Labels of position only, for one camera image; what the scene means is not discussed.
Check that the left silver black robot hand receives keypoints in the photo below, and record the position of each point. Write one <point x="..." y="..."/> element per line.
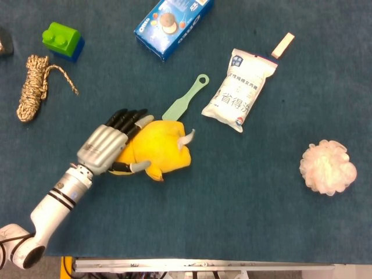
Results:
<point x="101" y="145"/>

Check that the yellow plush toy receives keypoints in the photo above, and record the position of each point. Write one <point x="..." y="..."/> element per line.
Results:
<point x="162" y="148"/>

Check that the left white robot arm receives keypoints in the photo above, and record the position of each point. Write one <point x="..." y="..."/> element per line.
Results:
<point x="46" y="215"/>

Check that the blue toy building block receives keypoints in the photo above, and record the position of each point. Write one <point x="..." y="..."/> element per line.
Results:
<point x="76" y="50"/>

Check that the green toy building block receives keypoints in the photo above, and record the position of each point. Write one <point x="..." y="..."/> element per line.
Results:
<point x="59" y="39"/>

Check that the green plastic brush paddle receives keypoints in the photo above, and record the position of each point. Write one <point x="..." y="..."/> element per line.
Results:
<point x="181" y="104"/>

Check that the blue Oreo cookie box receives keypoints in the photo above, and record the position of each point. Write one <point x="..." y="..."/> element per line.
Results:
<point x="171" y="26"/>

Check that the shiny metal cup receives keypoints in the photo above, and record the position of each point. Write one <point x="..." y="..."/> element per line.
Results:
<point x="4" y="43"/>

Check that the dark teal table cloth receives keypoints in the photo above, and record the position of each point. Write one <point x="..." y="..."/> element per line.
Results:
<point x="232" y="203"/>

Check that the white printed plastic package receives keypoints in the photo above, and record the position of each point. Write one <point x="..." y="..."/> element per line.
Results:
<point x="238" y="93"/>

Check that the small wooden block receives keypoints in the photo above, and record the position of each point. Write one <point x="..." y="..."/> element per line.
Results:
<point x="283" y="46"/>

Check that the pink mesh bath pouf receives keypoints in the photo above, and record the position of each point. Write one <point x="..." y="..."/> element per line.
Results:
<point x="328" y="167"/>

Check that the aluminium frame rail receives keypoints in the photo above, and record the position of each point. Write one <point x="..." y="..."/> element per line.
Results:
<point x="203" y="265"/>

